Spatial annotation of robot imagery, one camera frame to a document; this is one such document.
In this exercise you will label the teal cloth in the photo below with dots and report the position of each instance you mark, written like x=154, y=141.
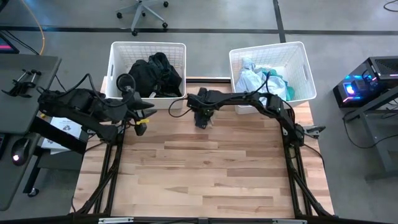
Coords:
x=290, y=91

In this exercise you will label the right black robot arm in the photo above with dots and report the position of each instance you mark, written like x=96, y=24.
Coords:
x=248, y=98

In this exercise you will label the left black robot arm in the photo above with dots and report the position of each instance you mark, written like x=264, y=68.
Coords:
x=77, y=104

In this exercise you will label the black sweatshirt garment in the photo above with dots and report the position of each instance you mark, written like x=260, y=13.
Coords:
x=140, y=76

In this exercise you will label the small navy garment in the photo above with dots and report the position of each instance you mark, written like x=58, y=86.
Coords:
x=203, y=124

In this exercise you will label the grey office chair base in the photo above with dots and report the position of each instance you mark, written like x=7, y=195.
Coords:
x=141, y=11

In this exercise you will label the black desk leg with caster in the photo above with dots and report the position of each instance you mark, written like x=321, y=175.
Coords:
x=32, y=174

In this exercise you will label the white perforated laundry basket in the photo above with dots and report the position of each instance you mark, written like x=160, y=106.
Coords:
x=303, y=81
x=115, y=71

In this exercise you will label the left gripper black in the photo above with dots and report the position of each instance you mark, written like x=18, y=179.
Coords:
x=134, y=107

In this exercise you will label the light grey patterned cloth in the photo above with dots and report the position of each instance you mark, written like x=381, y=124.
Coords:
x=248, y=81

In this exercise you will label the dark denim jeans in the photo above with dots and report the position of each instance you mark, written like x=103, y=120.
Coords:
x=166, y=77

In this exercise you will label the black computer with coloured lights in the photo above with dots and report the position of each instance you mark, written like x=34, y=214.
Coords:
x=367, y=81

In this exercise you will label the white printed paper sheet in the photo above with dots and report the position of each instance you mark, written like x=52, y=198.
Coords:
x=65, y=127

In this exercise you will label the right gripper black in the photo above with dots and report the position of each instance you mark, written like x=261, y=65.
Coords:
x=203, y=101

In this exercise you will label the grey desk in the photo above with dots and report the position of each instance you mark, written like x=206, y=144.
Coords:
x=18, y=118

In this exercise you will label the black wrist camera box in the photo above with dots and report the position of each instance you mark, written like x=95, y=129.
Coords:
x=140, y=129

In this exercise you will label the monitor with pink screen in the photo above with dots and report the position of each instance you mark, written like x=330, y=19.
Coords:
x=7, y=45

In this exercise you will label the black clamp mount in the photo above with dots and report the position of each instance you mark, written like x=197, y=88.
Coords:
x=21, y=84

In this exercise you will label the yellow tag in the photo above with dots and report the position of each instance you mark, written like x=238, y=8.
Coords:
x=143, y=121

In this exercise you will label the black computer mouse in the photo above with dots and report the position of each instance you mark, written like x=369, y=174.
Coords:
x=20, y=152

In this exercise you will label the black front frame bar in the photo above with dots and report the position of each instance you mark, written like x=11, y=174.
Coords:
x=199, y=220

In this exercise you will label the white fluffy cloth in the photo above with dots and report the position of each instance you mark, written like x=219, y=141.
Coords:
x=276, y=88

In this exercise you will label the dark metal side table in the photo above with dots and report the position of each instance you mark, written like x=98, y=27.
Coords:
x=382, y=137

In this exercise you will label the black frame strut assembly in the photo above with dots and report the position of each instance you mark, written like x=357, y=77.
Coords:
x=109, y=168
x=298, y=180

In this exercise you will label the silver black table clamp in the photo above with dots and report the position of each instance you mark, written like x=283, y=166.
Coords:
x=314, y=130

